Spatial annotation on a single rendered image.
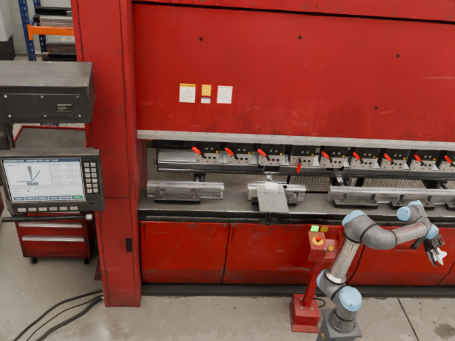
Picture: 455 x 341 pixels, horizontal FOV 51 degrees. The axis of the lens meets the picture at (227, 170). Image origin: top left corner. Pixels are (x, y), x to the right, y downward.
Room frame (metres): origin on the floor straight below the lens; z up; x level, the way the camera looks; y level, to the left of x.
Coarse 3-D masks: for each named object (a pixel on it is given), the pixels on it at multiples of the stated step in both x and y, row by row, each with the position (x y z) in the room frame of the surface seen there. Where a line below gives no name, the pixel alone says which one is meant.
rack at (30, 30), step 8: (24, 0) 3.73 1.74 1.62; (40, 0) 4.20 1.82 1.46; (24, 16) 3.72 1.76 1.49; (24, 24) 3.72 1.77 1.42; (32, 24) 3.88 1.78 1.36; (40, 24) 4.20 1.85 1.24; (24, 32) 3.72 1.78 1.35; (32, 32) 3.73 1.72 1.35; (40, 32) 3.74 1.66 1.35; (48, 32) 3.75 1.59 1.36; (56, 32) 3.76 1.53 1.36; (64, 32) 3.78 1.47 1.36; (72, 32) 3.79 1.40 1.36; (32, 40) 3.74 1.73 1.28; (40, 40) 4.18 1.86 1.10; (32, 48) 3.73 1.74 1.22
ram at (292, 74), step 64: (192, 64) 2.39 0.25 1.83; (256, 64) 2.44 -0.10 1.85; (320, 64) 2.48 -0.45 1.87; (384, 64) 2.52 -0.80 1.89; (448, 64) 2.56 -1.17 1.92; (192, 128) 2.40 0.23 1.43; (256, 128) 2.44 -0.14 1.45; (320, 128) 2.49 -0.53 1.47; (384, 128) 2.53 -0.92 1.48; (448, 128) 2.58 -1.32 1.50
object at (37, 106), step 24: (0, 72) 1.86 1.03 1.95; (24, 72) 1.89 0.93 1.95; (48, 72) 1.91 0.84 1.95; (72, 72) 1.93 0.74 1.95; (0, 96) 1.76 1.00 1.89; (24, 96) 1.77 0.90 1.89; (48, 96) 1.79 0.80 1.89; (72, 96) 1.81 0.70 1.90; (0, 120) 1.75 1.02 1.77; (24, 120) 1.77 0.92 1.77; (48, 120) 1.79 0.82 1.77; (72, 120) 1.82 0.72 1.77; (0, 144) 1.83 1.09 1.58; (0, 168) 1.82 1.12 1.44
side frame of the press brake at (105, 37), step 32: (96, 0) 2.14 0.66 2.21; (128, 0) 2.23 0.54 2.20; (96, 32) 2.13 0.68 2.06; (128, 32) 2.16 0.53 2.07; (96, 64) 2.13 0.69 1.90; (128, 64) 2.15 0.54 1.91; (96, 96) 2.13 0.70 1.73; (128, 96) 2.15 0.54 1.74; (96, 128) 2.13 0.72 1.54; (128, 128) 2.15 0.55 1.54; (128, 160) 2.15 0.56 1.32; (128, 192) 2.15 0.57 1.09; (96, 224) 2.12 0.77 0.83; (128, 224) 2.14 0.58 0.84; (128, 256) 2.14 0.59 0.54; (128, 288) 2.14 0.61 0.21
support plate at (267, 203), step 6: (258, 186) 2.45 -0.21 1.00; (264, 186) 2.46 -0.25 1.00; (282, 186) 2.48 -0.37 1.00; (258, 192) 2.39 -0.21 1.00; (282, 192) 2.41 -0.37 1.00; (258, 198) 2.33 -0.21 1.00; (264, 198) 2.33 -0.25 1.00; (270, 198) 2.34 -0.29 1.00; (276, 198) 2.35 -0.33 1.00; (282, 198) 2.35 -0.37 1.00; (264, 204) 2.27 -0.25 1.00; (270, 204) 2.28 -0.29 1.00; (276, 204) 2.29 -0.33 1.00; (282, 204) 2.29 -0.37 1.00; (264, 210) 2.22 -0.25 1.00; (270, 210) 2.22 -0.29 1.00; (276, 210) 2.23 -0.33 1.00; (282, 210) 2.23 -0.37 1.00
